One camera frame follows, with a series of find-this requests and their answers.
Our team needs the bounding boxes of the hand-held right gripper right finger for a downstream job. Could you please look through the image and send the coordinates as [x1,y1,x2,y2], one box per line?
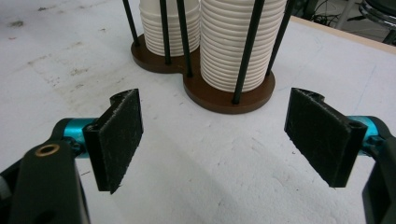
[283,87,379,189]

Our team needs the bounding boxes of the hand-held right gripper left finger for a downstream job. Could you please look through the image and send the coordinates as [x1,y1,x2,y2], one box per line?
[64,88,144,194]

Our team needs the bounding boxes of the brown cup holder black rods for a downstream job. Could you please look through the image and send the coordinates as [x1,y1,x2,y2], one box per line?
[121,0,295,115]

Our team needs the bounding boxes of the tall stack of white cups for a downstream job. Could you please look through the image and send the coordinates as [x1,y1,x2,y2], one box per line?
[199,0,288,93]

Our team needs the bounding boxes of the short stack of white cups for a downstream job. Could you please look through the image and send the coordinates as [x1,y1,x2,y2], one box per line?
[138,0,201,58]

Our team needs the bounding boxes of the grey metal stand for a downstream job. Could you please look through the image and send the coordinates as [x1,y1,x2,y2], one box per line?
[334,0,359,31]

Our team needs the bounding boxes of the black round stool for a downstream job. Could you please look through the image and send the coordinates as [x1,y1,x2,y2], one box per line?
[358,0,396,45]

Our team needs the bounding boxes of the bundle of floor cables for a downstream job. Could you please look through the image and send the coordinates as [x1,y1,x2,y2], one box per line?
[306,0,344,26]

